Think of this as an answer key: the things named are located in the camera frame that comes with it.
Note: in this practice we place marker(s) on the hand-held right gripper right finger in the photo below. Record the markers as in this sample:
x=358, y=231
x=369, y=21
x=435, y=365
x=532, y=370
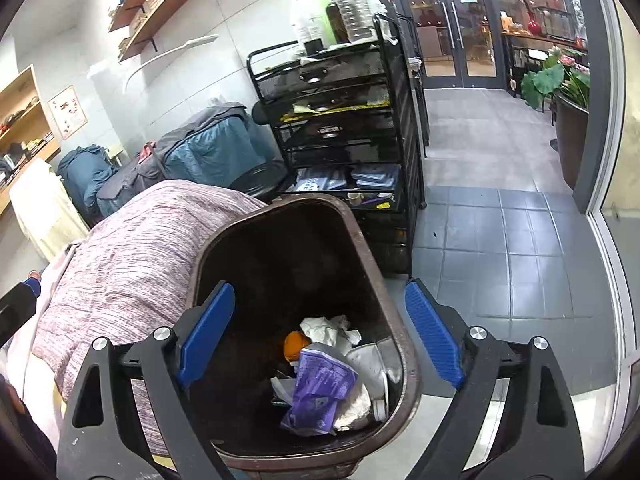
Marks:
x=432, y=332

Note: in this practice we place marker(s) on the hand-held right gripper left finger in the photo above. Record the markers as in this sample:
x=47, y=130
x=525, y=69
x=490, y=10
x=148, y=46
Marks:
x=207, y=332

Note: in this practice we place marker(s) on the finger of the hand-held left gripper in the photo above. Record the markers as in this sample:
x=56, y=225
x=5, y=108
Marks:
x=15, y=310

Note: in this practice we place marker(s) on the orange fruit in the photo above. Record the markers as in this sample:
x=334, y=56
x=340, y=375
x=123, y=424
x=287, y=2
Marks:
x=296, y=346

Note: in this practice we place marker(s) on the clear plastic wrapper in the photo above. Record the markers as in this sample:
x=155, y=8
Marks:
x=282, y=390

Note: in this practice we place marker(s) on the white tissue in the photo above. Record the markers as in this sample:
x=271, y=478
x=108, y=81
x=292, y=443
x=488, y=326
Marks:
x=330, y=332

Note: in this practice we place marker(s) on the brown trash bin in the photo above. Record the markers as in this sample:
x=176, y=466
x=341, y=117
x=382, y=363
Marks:
x=280, y=260

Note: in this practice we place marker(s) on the small white plastic bag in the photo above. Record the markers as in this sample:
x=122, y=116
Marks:
x=352, y=407

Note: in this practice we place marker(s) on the purple plastic bag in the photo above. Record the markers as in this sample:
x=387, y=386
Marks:
x=320, y=390

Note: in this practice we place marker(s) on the person's left forearm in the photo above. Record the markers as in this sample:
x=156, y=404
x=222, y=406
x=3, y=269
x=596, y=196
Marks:
x=15, y=435

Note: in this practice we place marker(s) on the pink bed sheet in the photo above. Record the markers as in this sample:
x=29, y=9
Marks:
x=45, y=290

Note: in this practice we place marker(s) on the pink knitted blanket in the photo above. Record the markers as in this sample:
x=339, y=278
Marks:
x=135, y=260

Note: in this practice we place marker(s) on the cream cloth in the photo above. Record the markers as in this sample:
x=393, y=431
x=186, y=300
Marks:
x=45, y=210

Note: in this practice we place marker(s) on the blue cloth pile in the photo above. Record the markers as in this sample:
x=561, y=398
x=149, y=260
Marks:
x=82, y=175

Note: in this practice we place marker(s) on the black stool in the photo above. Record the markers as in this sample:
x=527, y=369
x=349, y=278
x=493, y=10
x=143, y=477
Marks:
x=260, y=177

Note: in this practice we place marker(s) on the blue flat packet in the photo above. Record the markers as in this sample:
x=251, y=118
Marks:
x=375, y=175
x=320, y=180

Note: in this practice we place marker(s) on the massage bed with grey cover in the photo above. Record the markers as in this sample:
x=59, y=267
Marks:
x=210, y=150

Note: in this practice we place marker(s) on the red cloth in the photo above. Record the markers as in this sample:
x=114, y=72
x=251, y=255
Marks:
x=146, y=152

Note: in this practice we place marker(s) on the black mesh cart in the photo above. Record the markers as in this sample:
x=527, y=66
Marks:
x=350, y=130

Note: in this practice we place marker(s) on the wooden bookcase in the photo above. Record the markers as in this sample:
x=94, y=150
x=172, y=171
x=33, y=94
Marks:
x=30, y=85

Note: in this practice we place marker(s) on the white gooseneck lamp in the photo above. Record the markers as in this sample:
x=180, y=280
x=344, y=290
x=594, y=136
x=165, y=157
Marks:
x=150, y=62

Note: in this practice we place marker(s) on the potted green plant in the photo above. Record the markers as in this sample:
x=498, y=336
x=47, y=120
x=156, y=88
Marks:
x=545, y=77

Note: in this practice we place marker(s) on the glass double door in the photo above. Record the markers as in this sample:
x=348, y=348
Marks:
x=450, y=35

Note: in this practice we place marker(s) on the white pump bottle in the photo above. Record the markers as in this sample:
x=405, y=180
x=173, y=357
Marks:
x=302, y=25

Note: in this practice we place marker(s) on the red vase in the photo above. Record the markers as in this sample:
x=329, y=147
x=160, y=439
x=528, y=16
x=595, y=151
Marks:
x=534, y=25

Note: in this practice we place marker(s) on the white jar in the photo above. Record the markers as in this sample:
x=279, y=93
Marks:
x=316, y=27

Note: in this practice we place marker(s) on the dark brown bottle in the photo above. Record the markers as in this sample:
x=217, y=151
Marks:
x=337, y=20

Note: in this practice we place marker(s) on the clear bottle with red cap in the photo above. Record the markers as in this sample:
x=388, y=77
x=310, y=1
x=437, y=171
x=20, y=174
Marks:
x=356, y=10

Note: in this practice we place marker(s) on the wall poster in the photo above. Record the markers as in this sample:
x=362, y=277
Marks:
x=67, y=112

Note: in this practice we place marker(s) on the dark grey door frame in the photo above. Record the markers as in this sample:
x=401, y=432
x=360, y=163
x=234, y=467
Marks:
x=600, y=110

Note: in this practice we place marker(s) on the long wooden wall shelf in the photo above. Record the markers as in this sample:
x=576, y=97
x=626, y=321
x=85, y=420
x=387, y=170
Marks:
x=170, y=10

